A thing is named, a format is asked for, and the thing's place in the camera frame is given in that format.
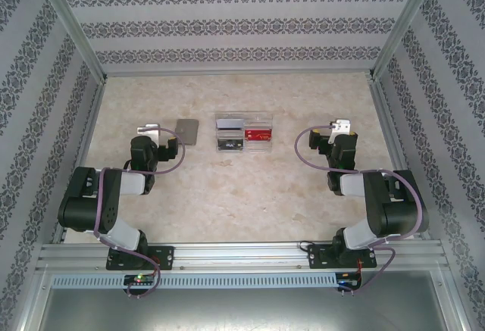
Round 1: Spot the grey leather card holder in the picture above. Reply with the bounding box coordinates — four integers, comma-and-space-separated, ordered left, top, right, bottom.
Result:
175, 118, 201, 146

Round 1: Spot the black visa card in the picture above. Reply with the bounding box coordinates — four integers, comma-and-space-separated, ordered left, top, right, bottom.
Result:
217, 139, 243, 152

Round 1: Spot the clear acrylic card stand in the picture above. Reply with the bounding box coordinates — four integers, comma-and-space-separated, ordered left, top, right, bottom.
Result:
214, 112, 274, 155

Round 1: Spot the red VIP card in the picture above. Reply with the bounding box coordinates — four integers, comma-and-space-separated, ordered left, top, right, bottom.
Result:
245, 129, 274, 143

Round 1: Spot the plain silver card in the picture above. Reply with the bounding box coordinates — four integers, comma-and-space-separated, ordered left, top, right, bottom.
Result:
215, 117, 244, 132

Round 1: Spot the small circuit board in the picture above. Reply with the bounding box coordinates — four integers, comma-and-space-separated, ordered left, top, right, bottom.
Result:
124, 274, 156, 286
336, 276, 363, 289

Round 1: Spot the grey metal sheet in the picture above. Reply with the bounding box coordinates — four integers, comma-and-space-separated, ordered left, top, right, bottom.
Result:
37, 288, 452, 331

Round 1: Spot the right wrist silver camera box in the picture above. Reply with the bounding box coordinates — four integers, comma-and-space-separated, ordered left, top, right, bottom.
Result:
330, 119, 352, 145

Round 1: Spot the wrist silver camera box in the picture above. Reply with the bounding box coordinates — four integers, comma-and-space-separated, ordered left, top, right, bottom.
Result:
330, 119, 352, 145
136, 123, 163, 143

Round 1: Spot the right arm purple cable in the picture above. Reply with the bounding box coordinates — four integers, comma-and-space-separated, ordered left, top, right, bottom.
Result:
295, 125, 424, 294

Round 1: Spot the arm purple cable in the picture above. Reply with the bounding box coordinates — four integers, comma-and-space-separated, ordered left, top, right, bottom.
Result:
92, 126, 186, 300
295, 125, 424, 294

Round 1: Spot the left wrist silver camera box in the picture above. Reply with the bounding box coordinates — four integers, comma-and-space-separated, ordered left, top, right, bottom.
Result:
136, 123, 163, 143

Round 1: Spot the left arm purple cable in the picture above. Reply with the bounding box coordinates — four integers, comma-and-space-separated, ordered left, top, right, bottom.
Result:
92, 126, 186, 300

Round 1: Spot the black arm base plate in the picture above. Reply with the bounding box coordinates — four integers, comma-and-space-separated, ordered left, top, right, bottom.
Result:
105, 245, 176, 271
307, 243, 378, 270

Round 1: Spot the aluminium frame post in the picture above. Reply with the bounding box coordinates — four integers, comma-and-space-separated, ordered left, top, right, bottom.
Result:
29, 0, 108, 82
369, 0, 443, 82

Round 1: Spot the aluminium mounting rail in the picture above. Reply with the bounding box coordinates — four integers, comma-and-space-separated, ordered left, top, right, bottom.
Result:
36, 242, 450, 271

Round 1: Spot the slotted grey cable duct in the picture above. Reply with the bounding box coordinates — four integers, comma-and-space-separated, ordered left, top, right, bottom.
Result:
51, 273, 364, 290

